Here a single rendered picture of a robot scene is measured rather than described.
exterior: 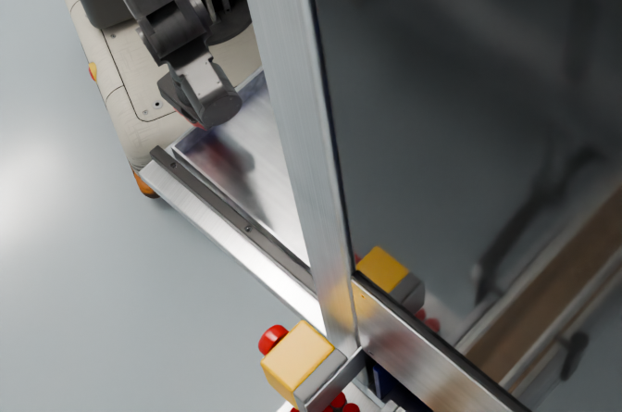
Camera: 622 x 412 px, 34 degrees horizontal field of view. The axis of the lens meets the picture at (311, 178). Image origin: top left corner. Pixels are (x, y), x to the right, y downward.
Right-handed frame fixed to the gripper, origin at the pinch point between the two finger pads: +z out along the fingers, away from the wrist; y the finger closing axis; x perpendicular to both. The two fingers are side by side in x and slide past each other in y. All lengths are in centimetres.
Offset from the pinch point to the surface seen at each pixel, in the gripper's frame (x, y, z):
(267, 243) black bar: -7.4, 19.9, -0.3
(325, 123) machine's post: -12, 39, -59
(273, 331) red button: -17.7, 33.2, -12.8
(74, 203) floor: -9, -59, 96
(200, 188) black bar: -7.6, 6.7, 0.6
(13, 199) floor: -19, -72, 96
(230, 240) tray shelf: -9.8, 15.0, 2.1
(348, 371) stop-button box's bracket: -15.0, 42.6, -12.1
